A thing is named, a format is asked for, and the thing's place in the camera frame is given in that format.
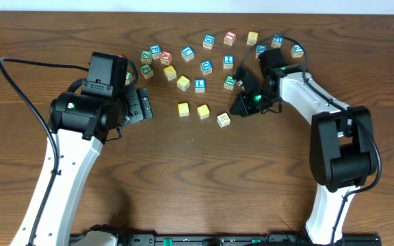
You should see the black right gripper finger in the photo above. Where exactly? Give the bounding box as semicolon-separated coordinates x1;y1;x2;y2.
229;92;249;118
235;67;261;92

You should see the green R block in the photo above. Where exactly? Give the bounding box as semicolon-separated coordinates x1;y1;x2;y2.
217;113;231;128

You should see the yellow O block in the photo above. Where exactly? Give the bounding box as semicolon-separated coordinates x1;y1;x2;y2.
197;104;210;120

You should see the yellow C block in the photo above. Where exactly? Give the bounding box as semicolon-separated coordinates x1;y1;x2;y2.
178;102;189;117

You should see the blue L block front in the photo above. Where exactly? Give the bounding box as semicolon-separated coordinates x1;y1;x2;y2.
194;79;206;93

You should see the blue l block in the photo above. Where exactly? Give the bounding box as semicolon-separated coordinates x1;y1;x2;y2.
194;79;206;93
223;55;235;69

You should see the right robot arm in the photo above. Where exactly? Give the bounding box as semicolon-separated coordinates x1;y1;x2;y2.
230;63;382;245

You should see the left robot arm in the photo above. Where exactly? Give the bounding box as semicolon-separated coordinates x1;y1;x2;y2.
12;87;153;245

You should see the green B block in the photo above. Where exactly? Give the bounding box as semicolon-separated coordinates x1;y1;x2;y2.
224;75;236;91

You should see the blue L block middle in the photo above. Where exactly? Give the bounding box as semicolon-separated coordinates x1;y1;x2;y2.
223;55;235;69

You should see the green 7 block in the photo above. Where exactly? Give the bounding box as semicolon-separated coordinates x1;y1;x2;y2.
125;72;133;85

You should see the green J block left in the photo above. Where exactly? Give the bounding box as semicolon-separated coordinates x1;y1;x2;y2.
140;64;154;79

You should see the blue X block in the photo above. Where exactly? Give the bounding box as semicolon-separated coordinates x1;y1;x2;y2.
255;44;267;58

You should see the blue D block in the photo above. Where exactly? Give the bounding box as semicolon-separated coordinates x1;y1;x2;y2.
200;60;213;75

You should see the yellow K block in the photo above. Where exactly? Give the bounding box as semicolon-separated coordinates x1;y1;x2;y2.
163;65;177;81

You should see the yellow S block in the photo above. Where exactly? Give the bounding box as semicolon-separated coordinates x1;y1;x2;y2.
246;31;259;46

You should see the red I block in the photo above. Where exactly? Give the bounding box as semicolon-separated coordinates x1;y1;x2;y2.
224;31;237;46

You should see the yellow block near L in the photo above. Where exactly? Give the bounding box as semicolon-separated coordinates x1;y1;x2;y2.
176;75;190;91

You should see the green Z block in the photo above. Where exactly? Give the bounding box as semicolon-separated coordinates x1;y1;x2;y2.
140;51;153;64

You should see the blue H block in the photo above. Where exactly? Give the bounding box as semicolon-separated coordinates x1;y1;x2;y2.
271;34;284;49

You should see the blue Q block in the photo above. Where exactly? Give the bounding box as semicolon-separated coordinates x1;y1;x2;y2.
202;34;215;49

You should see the blue two block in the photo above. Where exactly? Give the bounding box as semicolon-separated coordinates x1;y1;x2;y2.
291;44;304;58

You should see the blue P block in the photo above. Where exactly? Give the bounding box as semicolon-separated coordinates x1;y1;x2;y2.
150;44;162;59

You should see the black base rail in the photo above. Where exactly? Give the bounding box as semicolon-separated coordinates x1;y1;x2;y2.
68;225;382;246

